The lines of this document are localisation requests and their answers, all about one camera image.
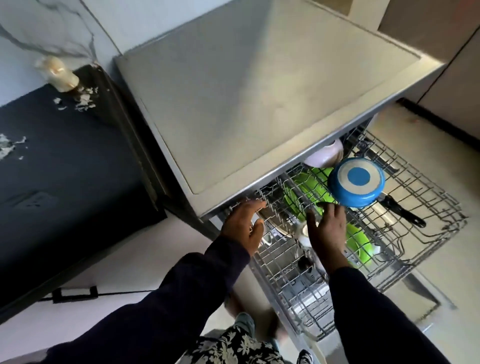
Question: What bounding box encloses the person's right hand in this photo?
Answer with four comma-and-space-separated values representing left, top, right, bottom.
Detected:
305, 202, 350, 275

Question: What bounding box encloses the person's left hand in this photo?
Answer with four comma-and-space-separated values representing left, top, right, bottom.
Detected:
219, 199, 268, 258

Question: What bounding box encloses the blue saucepan with black handle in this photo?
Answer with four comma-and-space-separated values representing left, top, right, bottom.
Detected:
327, 157, 428, 229

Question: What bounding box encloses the pink bowl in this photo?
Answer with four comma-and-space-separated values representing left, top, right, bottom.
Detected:
303, 138, 345, 169

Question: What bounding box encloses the silver dishwasher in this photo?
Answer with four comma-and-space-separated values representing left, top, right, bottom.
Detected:
112, 0, 470, 364

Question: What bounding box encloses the person's left forearm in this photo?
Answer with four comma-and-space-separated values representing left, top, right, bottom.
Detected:
41, 236, 251, 364

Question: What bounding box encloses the person's right forearm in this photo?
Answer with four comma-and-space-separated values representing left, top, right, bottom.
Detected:
326, 258, 451, 364

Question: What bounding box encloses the person's left leg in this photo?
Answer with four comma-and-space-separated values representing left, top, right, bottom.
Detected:
234, 313, 257, 337

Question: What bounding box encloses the white base cabinet door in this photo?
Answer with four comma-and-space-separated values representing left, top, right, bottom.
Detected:
0, 290, 211, 364
37, 215, 226, 301

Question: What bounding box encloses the brown cabinet door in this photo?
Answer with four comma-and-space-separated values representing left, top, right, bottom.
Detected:
418, 29, 480, 130
378, 0, 480, 63

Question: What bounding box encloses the black cabinet handle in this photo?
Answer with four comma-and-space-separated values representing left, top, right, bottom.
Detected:
50, 285, 99, 304

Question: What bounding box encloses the white power cable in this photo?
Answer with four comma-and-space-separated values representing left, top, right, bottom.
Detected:
76, 0, 125, 59

